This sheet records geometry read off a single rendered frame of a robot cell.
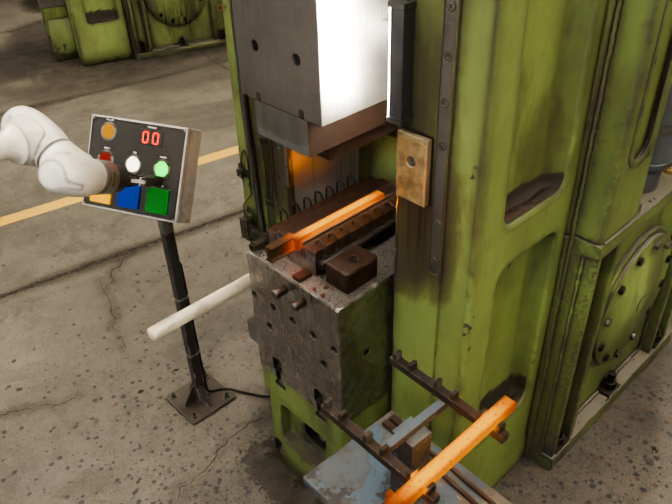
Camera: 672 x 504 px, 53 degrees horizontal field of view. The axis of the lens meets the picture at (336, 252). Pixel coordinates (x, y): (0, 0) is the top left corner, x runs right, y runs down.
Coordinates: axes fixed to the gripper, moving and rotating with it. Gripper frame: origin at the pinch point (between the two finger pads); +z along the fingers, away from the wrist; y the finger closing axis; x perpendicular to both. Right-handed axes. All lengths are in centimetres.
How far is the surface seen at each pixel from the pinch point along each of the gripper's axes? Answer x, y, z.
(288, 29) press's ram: 40, 49, -29
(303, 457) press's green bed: -85, 46, 38
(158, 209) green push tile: -8.2, 1.1, 2.9
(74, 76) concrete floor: 55, -300, 310
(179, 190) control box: -1.7, 6.7, 3.8
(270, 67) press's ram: 32, 42, -21
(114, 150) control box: 6.7, -17.2, 3.7
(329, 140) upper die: 18, 56, -12
